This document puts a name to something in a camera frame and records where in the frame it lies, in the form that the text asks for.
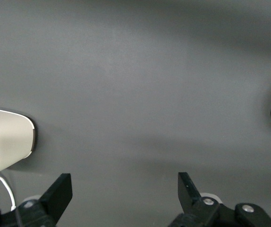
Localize cream white toaster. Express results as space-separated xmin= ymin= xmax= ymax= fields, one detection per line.
xmin=0 ymin=106 xmax=38 ymax=179

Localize white toaster power cable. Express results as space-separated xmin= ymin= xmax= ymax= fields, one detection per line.
xmin=0 ymin=173 xmax=17 ymax=212

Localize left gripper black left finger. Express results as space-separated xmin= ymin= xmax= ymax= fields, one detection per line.
xmin=16 ymin=173 xmax=73 ymax=227

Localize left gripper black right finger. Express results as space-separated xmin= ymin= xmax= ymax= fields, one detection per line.
xmin=168 ymin=172 xmax=221 ymax=227

